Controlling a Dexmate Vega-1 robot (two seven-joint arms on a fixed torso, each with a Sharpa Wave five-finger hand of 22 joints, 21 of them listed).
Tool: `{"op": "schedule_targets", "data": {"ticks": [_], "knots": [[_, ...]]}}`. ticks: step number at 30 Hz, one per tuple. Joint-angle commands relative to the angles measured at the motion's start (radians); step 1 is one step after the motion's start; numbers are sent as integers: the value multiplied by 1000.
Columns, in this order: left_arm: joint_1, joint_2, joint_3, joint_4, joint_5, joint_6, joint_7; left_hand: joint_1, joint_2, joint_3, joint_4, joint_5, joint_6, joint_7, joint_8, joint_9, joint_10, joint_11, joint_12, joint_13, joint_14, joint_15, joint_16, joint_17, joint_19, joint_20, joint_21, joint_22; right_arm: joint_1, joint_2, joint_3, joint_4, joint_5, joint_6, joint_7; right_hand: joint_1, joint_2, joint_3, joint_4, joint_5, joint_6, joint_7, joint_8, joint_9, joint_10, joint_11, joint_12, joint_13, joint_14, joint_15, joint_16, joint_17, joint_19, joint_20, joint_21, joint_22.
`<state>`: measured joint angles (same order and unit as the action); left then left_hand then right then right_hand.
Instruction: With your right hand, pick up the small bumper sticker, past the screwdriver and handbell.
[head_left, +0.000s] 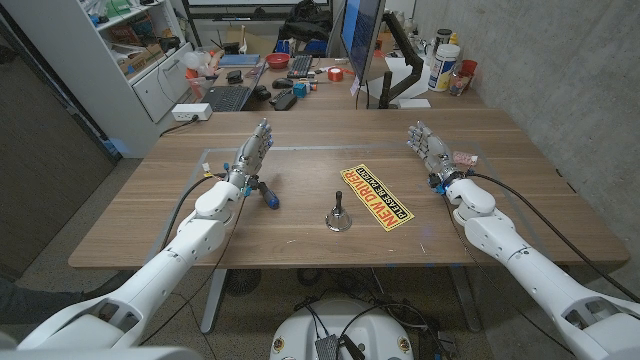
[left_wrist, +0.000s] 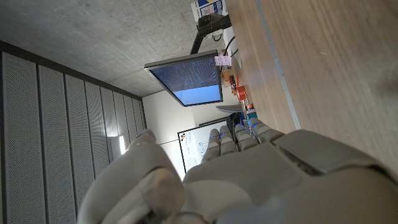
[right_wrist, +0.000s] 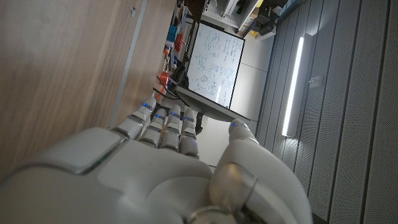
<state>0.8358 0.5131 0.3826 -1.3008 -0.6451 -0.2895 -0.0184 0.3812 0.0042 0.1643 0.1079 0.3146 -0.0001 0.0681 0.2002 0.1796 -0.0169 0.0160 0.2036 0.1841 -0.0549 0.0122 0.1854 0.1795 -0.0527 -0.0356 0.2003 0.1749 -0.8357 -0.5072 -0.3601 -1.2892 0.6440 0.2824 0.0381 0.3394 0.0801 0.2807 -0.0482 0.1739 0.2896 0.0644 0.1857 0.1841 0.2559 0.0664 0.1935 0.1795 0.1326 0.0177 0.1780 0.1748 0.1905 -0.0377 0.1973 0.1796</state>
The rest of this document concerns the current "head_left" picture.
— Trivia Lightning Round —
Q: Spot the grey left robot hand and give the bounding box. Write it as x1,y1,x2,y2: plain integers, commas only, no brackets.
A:
227,118,275,189

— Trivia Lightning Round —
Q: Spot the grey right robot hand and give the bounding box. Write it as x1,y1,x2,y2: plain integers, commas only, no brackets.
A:
407,120,465,188

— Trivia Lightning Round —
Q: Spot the yellow new driver bumper sticker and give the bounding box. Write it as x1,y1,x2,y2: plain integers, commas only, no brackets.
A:
340,163,416,233

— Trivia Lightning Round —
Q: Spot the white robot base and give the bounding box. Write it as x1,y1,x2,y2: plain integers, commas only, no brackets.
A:
269,298,415,360

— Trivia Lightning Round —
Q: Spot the open black laptop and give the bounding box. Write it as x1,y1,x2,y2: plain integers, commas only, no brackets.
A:
201,59,269,113

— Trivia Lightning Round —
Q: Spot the black oblong case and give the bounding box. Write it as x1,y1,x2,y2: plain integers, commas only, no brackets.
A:
273,92,299,112

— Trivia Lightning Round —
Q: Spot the glass jar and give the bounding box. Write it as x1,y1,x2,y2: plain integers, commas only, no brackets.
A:
448,69,474,97

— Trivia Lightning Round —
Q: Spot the white power strip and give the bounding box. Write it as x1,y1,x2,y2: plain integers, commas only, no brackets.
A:
171,102,214,123

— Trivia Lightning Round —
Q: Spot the white wipes canister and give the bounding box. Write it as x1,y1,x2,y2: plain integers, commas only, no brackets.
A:
427,43,462,93

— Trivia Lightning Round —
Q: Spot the white paper sheet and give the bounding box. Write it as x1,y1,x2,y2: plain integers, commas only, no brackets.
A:
384,55,434,99

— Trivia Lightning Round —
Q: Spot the blue book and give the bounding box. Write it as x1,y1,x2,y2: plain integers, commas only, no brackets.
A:
218,53,262,69

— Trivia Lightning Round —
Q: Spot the red bowl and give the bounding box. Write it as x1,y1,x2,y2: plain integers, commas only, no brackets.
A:
264,52,292,70

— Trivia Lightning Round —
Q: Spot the wooden office desk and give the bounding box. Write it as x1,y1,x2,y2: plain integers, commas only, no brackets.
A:
199,56,489,112

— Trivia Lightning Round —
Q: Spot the black keyboard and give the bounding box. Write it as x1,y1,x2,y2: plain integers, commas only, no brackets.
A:
286,54,315,80

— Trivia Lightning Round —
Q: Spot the black round floor fan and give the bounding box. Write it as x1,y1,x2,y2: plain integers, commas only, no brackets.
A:
223,268,263,297

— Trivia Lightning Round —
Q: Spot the computer monitor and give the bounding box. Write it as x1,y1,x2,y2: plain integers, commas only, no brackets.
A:
339,0,387,85

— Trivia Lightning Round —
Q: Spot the black backpack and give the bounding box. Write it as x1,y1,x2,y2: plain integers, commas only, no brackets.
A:
277,0,334,44

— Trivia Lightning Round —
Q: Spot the grey table leg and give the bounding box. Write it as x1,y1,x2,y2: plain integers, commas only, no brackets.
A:
447,264,484,334
199,268,229,335

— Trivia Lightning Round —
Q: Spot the white shelf cabinet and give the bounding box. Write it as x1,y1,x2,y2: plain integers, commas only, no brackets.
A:
0,0,196,159

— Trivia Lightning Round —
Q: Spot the blue black handled screwdriver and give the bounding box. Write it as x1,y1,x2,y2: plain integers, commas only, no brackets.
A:
248,174,281,210

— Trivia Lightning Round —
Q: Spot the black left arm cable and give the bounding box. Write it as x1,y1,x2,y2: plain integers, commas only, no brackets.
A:
159,172,229,251

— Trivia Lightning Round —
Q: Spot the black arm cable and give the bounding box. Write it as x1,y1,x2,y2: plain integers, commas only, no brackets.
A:
159,172,229,251
467,172,640,304

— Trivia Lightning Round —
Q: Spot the silver handbell black handle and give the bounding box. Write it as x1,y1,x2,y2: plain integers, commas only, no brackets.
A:
325,190,353,233

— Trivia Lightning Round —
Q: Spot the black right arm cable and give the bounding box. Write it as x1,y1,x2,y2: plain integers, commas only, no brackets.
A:
467,172,640,304

